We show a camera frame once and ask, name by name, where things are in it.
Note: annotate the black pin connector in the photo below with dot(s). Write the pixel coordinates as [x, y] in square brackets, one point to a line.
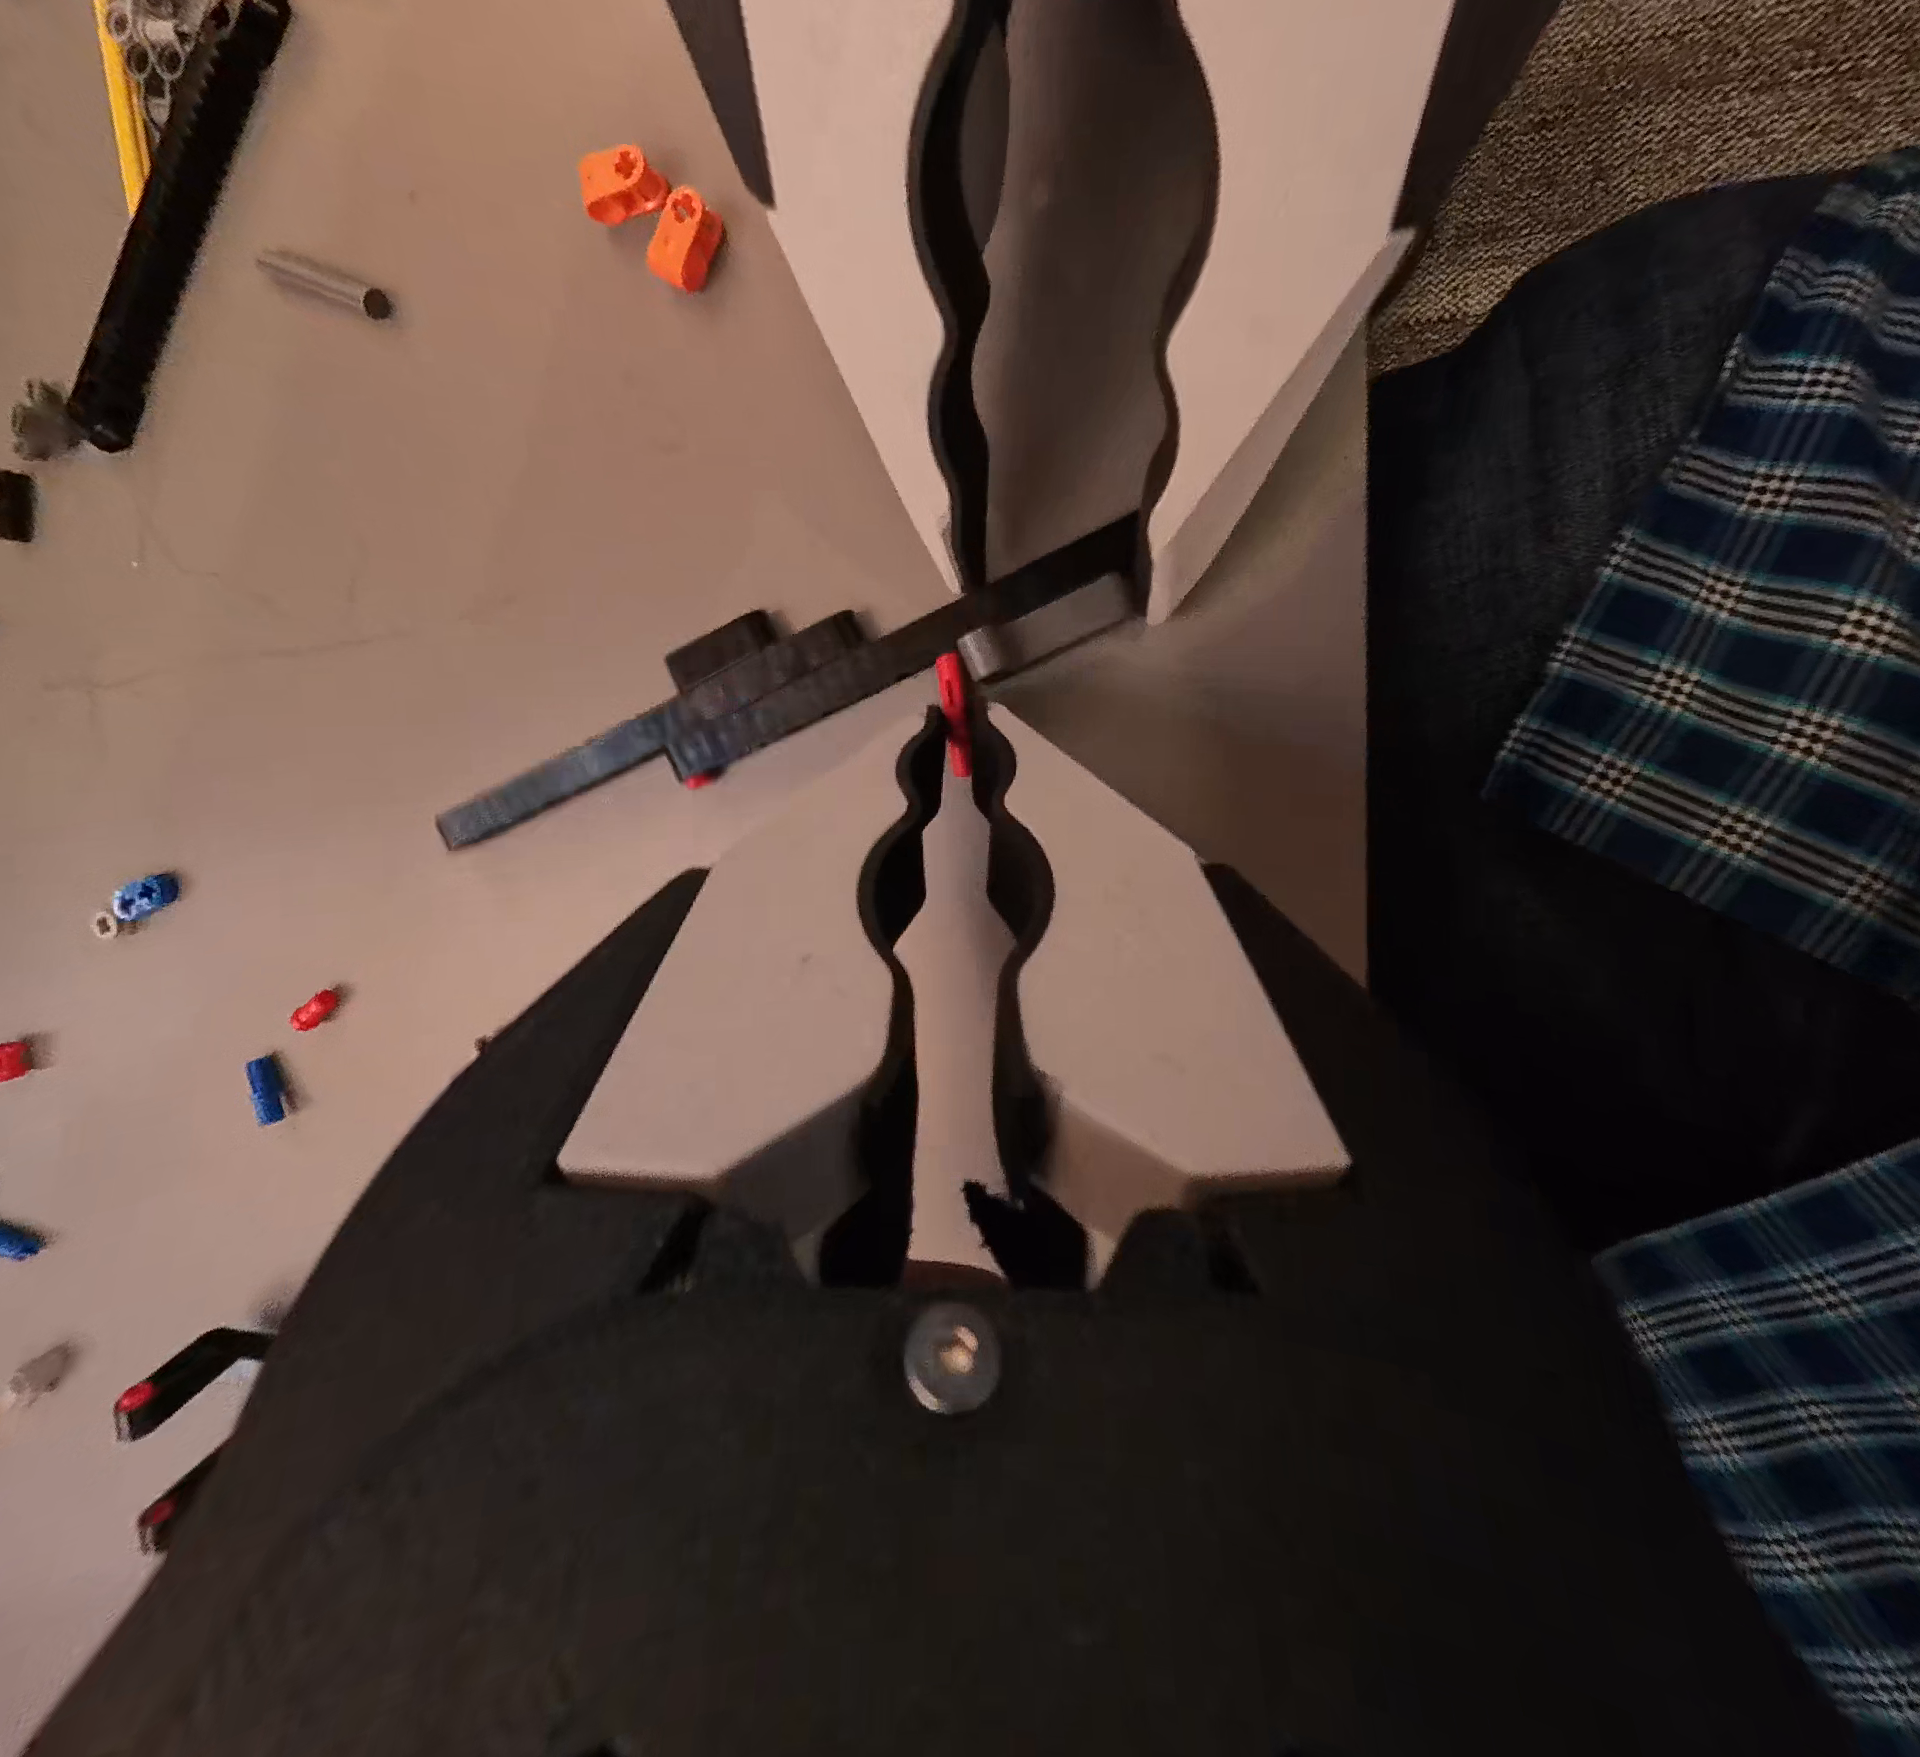
[13, 505]

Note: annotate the black frame assembly red pins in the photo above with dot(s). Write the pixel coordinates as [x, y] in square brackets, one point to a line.
[195, 1369]

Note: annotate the blue long pin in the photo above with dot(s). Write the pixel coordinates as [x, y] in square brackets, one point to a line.
[19, 1240]

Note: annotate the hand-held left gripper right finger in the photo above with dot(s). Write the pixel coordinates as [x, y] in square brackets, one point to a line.
[1187, 1022]

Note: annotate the red axle pin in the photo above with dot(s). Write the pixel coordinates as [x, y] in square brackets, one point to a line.
[951, 721]

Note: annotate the black gear rack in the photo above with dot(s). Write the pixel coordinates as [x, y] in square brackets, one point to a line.
[181, 211]

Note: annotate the dark grey axle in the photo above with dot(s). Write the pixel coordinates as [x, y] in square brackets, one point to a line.
[325, 286]

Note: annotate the dark grey short beam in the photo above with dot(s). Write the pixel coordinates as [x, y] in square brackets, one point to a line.
[1051, 632]

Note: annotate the yellow long axle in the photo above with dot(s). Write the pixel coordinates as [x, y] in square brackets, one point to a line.
[113, 48]

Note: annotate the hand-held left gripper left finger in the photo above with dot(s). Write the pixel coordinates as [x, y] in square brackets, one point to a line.
[722, 1022]

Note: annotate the long black beam assembly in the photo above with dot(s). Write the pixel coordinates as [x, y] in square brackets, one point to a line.
[779, 713]

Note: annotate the person's dark jeans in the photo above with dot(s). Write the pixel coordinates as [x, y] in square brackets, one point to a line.
[1501, 1113]

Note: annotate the blue thin liftarm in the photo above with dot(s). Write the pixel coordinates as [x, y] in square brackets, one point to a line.
[146, 895]

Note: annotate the dark grey angled connector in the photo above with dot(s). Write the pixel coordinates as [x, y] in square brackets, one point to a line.
[42, 420]

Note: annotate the orange connector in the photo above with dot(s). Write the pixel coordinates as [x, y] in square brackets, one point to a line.
[686, 237]
[623, 183]

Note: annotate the grey small connector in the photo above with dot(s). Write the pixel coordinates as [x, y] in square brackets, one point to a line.
[37, 1376]

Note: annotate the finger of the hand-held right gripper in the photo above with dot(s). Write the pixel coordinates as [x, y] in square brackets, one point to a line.
[841, 137]
[1321, 63]

